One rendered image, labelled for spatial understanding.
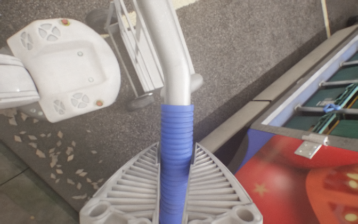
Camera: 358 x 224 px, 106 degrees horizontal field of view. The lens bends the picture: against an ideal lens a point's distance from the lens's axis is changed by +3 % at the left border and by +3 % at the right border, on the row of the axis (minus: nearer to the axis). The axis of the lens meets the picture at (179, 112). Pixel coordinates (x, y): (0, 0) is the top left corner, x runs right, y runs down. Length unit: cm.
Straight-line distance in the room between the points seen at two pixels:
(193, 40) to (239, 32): 69
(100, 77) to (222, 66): 133
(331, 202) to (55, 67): 144
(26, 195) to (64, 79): 91
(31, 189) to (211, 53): 199
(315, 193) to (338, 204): 6
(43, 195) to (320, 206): 164
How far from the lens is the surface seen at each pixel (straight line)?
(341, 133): 134
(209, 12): 191
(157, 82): 137
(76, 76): 109
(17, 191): 159
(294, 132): 108
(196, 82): 22
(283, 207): 76
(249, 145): 104
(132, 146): 142
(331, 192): 81
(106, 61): 102
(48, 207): 161
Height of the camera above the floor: 134
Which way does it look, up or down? 67 degrees down
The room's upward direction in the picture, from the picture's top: 102 degrees clockwise
